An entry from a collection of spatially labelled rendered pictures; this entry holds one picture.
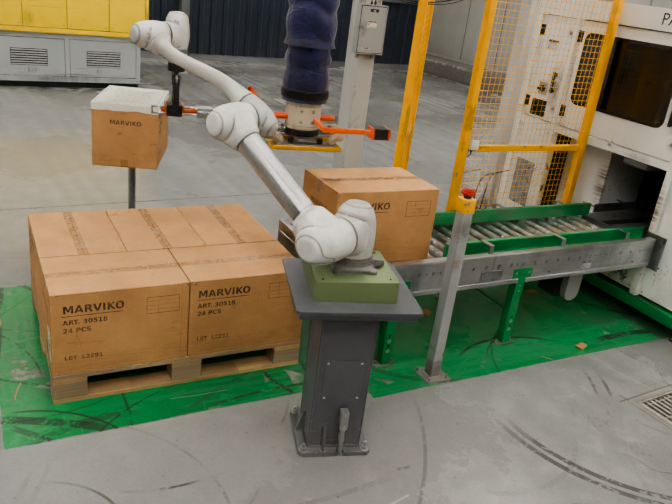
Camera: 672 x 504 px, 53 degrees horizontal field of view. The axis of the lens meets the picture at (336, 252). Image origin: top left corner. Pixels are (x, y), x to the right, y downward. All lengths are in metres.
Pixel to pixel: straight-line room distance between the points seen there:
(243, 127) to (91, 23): 7.76
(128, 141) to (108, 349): 1.68
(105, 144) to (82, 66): 5.92
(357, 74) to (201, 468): 2.66
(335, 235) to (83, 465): 1.37
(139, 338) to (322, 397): 0.90
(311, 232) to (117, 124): 2.29
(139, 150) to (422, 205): 1.90
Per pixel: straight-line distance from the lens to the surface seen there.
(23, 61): 10.27
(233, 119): 2.65
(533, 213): 4.74
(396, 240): 3.55
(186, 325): 3.26
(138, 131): 4.47
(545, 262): 4.12
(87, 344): 3.20
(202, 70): 2.94
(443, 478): 3.07
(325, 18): 3.14
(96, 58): 10.42
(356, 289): 2.61
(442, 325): 3.54
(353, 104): 4.52
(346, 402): 2.94
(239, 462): 2.97
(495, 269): 3.87
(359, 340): 2.79
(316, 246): 2.42
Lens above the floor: 1.92
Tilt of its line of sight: 22 degrees down
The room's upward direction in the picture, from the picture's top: 7 degrees clockwise
